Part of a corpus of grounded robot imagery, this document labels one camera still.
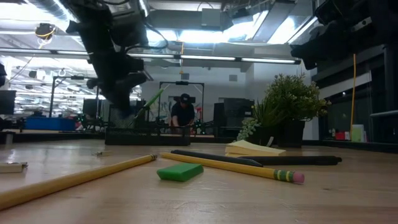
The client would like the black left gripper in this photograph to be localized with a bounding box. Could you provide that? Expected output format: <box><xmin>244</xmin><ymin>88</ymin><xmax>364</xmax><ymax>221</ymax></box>
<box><xmin>86</xmin><ymin>53</ymin><xmax>149</xmax><ymax>118</ymax></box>

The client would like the yellow pencil pink eraser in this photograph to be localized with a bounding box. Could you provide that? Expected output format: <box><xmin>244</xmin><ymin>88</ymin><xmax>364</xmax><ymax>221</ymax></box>
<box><xmin>160</xmin><ymin>152</ymin><xmax>305</xmax><ymax>184</ymax></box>
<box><xmin>0</xmin><ymin>154</ymin><xmax>158</xmax><ymax>212</ymax></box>

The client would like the green eraser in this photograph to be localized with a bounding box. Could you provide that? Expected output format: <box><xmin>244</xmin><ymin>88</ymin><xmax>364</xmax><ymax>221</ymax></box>
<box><xmin>156</xmin><ymin>162</ymin><xmax>205</xmax><ymax>182</ymax></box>

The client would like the black pen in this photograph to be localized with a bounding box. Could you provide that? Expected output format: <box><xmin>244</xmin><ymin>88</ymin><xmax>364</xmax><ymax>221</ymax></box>
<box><xmin>170</xmin><ymin>149</ymin><xmax>264</xmax><ymax>168</ymax></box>
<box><xmin>239</xmin><ymin>155</ymin><xmax>343</xmax><ymax>166</ymax></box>

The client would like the yellow sticky notes pad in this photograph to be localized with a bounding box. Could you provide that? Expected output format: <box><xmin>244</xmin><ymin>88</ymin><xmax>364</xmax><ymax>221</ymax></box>
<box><xmin>224</xmin><ymin>139</ymin><xmax>287</xmax><ymax>157</ymax></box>

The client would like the black mesh desk organizer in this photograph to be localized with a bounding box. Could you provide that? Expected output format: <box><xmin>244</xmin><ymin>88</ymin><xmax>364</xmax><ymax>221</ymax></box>
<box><xmin>104</xmin><ymin>104</ymin><xmax>192</xmax><ymax>146</ymax></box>

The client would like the person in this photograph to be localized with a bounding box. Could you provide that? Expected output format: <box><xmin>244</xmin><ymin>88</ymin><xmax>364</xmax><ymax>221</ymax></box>
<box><xmin>170</xmin><ymin>93</ymin><xmax>196</xmax><ymax>128</ymax></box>

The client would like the blue plastic bin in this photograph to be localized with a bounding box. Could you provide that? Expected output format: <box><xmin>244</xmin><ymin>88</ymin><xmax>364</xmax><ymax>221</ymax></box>
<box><xmin>24</xmin><ymin>116</ymin><xmax>76</xmax><ymax>131</ymax></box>

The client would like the long ceiling light bar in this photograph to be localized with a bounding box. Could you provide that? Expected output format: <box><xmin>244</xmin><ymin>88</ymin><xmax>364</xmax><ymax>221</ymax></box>
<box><xmin>0</xmin><ymin>48</ymin><xmax>302</xmax><ymax>65</ymax></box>

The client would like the black monitor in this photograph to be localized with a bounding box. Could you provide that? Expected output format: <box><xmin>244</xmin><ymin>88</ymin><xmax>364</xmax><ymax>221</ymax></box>
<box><xmin>0</xmin><ymin>90</ymin><xmax>16</xmax><ymax>115</ymax></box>

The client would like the black cabinet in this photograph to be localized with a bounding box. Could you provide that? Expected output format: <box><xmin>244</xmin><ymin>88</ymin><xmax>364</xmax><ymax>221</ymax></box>
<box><xmin>213</xmin><ymin>98</ymin><xmax>255</xmax><ymax>138</ymax></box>

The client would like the succulent plant dark pot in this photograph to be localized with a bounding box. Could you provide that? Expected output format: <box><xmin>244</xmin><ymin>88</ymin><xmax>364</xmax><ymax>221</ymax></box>
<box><xmin>236</xmin><ymin>101</ymin><xmax>282</xmax><ymax>147</ymax></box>

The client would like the bushy white-flowered potted plant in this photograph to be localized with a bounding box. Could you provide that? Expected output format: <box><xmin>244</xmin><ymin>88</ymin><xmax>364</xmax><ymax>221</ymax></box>
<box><xmin>264</xmin><ymin>73</ymin><xmax>331</xmax><ymax>147</ymax></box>

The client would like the green box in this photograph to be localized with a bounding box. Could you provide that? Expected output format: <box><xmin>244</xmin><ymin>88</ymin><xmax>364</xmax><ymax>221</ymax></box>
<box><xmin>351</xmin><ymin>124</ymin><xmax>366</xmax><ymax>142</ymax></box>

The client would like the ceiling cable reel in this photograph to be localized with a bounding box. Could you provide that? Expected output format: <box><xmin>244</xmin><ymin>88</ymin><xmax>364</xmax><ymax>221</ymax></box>
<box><xmin>34</xmin><ymin>23</ymin><xmax>57</xmax><ymax>40</ymax></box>

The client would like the black aluminium table frame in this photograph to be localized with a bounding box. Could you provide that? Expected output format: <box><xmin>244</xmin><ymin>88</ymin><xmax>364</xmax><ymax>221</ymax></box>
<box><xmin>0</xmin><ymin>130</ymin><xmax>398</xmax><ymax>153</ymax></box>

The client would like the yellow cable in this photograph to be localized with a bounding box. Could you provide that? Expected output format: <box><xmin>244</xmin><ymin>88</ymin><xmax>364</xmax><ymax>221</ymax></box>
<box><xmin>349</xmin><ymin>52</ymin><xmax>357</xmax><ymax>135</ymax></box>

